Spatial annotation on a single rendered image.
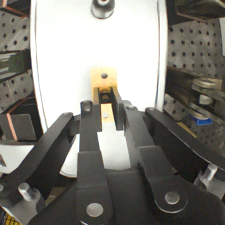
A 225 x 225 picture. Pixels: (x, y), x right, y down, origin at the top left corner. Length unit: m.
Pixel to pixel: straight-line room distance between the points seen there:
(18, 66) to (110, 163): 0.25
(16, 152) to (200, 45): 0.73
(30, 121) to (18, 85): 0.34
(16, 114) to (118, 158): 0.23
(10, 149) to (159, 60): 0.35
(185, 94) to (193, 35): 0.44
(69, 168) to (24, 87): 0.39
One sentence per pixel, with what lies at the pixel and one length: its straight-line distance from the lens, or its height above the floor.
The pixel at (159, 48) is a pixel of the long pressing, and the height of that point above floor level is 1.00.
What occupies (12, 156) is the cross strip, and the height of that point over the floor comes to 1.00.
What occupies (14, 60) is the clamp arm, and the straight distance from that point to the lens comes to 0.25.
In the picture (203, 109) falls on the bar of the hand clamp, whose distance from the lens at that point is 0.21.
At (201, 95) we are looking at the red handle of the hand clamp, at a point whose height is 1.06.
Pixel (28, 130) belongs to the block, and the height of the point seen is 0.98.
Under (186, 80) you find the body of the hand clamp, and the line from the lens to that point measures 0.25.
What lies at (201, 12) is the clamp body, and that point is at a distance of 0.30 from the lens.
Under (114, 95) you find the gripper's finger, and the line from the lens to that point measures 0.16.
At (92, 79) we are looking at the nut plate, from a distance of 0.20.
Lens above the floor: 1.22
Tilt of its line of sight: 66 degrees down
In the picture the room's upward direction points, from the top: 166 degrees clockwise
